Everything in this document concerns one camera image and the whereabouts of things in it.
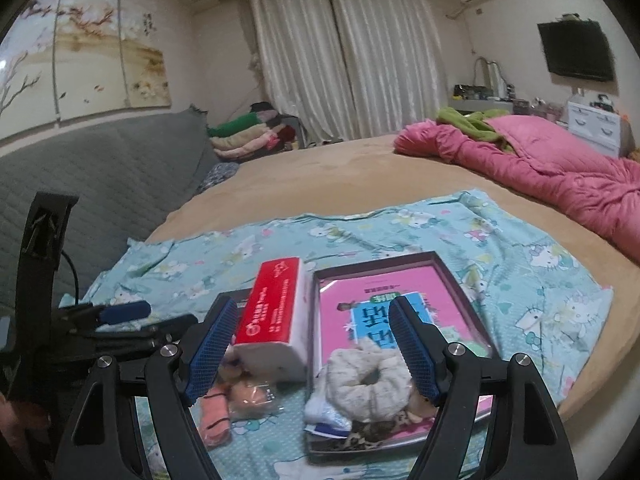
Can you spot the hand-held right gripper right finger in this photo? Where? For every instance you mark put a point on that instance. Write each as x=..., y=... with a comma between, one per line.
x=415, y=350

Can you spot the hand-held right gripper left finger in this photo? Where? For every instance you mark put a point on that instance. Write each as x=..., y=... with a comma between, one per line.
x=210, y=350

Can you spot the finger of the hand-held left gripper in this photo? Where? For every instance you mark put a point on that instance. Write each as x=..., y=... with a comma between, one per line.
x=160, y=327
x=122, y=312

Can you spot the white fluffy scrunchie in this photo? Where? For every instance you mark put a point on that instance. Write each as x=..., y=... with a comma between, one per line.
x=345, y=375

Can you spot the leopard print scrunchie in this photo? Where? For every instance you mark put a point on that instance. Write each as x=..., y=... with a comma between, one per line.
x=370, y=432

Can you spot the dark shallow tray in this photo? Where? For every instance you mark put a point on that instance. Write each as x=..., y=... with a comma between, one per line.
x=380, y=258

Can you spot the small tissue packet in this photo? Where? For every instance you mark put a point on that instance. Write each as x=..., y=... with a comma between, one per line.
x=322, y=410

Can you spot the person's left hand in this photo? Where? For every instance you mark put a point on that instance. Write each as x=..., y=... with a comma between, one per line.
x=10, y=412

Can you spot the brown plush in plastic bag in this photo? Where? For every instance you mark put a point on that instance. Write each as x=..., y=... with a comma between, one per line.
x=250, y=392

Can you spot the red tissue pack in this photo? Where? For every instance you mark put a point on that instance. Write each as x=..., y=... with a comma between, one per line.
x=270, y=305

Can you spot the pink book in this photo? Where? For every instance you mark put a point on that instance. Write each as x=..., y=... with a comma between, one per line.
x=350, y=290

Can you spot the printed cartoon blanket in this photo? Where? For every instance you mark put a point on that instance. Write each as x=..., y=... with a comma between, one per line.
x=400, y=225

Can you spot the grey quilted headboard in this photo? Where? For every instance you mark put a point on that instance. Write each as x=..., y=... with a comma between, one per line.
x=100, y=180

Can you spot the dark floral pillow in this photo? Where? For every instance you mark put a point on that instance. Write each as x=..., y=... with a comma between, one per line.
x=217, y=175

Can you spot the bed with tan sheet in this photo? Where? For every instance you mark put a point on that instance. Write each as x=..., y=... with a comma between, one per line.
x=325, y=180

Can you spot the stack of folded clothes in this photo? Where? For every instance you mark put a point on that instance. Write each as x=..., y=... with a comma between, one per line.
x=240, y=132

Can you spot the pink quilt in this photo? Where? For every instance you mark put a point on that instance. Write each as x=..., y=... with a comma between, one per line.
x=550, y=170

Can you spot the green cloth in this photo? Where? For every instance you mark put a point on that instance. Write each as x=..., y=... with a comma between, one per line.
x=465, y=122

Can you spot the cluttered desk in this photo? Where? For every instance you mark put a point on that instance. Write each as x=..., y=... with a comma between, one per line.
x=475, y=102

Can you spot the white drawer cabinet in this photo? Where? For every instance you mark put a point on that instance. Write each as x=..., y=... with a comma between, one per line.
x=595, y=125

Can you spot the curved metal rack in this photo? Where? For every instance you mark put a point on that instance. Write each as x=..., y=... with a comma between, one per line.
x=487, y=67

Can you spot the white curtains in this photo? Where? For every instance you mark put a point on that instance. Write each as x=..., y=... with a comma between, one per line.
x=325, y=60

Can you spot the wall painting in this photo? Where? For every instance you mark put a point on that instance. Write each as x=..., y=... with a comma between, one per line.
x=75, y=60

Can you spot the wall television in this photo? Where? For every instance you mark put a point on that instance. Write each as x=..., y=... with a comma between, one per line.
x=575, y=50

